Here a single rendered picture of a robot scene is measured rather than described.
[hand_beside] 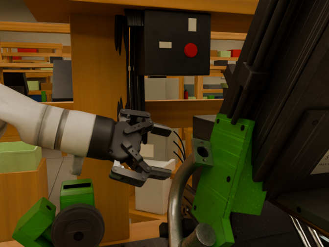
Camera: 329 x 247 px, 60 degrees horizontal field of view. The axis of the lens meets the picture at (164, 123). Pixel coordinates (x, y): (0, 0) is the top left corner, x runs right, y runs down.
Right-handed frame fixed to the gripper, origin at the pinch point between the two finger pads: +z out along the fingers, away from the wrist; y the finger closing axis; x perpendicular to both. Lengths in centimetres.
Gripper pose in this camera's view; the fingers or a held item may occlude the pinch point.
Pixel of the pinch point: (167, 152)
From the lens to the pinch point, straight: 53.1
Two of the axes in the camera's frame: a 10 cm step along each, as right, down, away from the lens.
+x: -3.4, 5.9, 7.3
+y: 0.1, -7.8, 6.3
